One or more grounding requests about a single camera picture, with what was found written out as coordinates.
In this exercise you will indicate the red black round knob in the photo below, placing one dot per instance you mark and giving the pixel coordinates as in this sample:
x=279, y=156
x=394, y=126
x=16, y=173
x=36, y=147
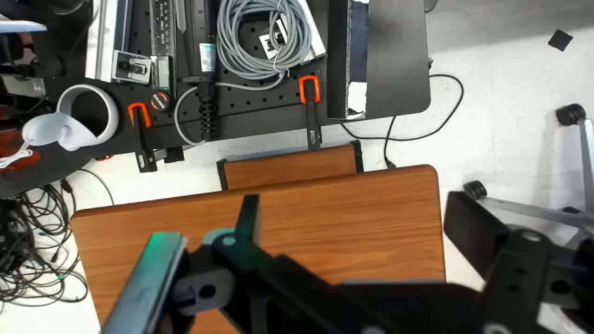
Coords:
x=160, y=100

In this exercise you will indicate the grey office chair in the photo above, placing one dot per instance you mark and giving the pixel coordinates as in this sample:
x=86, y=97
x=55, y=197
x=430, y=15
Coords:
x=576, y=160

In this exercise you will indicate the aluminium profile rail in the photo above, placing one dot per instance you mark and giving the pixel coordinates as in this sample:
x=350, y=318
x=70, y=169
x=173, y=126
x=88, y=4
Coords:
x=103, y=37

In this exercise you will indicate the white face mask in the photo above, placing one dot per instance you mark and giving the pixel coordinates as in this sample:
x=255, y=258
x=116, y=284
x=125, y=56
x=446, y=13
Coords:
x=53, y=132

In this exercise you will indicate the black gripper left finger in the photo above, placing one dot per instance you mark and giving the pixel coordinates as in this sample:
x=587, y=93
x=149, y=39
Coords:
x=155, y=271

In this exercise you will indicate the dark grey flat panel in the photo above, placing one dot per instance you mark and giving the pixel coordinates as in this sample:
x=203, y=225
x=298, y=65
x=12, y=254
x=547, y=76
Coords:
x=396, y=56

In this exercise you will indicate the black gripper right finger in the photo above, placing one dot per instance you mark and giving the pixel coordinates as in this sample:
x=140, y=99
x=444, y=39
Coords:
x=476, y=228

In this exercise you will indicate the small silver metal box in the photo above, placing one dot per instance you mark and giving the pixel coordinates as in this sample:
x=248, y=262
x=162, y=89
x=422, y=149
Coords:
x=133, y=67

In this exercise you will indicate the white labelled box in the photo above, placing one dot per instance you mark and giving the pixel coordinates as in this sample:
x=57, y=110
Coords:
x=313, y=34

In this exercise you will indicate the orange black bar clamp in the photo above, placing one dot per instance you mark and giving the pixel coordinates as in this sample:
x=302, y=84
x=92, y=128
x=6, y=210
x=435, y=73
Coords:
x=311, y=104
x=142, y=132

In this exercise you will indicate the small black square patch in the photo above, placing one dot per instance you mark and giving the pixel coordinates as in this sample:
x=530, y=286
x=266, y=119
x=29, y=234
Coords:
x=560, y=39

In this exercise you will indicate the small wooden shelf board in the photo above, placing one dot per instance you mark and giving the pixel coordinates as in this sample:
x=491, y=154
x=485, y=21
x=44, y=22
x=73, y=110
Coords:
x=289, y=167

